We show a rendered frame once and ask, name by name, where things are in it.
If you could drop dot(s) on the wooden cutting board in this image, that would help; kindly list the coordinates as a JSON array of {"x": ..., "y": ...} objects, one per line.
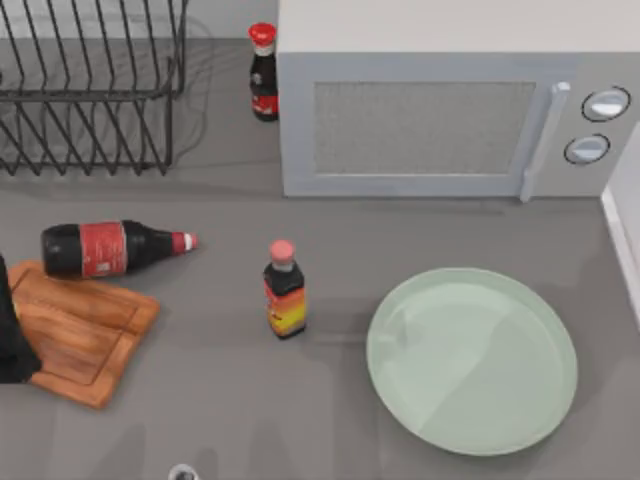
[{"x": 80, "y": 330}]

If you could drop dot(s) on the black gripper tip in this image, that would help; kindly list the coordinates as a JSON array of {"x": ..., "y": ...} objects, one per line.
[{"x": 11, "y": 340}]

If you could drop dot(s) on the white sink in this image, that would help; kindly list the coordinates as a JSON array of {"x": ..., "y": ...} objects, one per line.
[{"x": 625, "y": 220}]

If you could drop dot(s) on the microwave door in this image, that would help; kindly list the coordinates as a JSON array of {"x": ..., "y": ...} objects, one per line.
[{"x": 415, "y": 125}]

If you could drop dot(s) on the small dark red-capped bottle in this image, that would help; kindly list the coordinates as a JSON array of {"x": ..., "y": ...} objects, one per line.
[{"x": 264, "y": 85}]

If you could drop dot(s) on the large microwave knob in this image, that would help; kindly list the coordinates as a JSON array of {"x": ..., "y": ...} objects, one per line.
[{"x": 606, "y": 103}]

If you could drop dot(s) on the dark bottle orange yellow label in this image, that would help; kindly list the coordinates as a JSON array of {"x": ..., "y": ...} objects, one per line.
[{"x": 285, "y": 300}]

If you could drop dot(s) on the pale green plate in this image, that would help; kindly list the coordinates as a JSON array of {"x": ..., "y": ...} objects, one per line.
[{"x": 470, "y": 360}]

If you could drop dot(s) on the large dark red-label bottle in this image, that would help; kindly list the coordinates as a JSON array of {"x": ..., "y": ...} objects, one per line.
[{"x": 100, "y": 248}]

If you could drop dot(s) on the pale microwave oven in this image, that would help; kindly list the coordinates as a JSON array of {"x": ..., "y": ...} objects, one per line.
[{"x": 450, "y": 40}]

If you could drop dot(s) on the small microwave knob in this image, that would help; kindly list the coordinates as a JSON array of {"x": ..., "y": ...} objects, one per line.
[{"x": 586, "y": 148}]

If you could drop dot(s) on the small grey round object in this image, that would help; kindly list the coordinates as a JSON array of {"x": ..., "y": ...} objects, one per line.
[{"x": 183, "y": 472}]

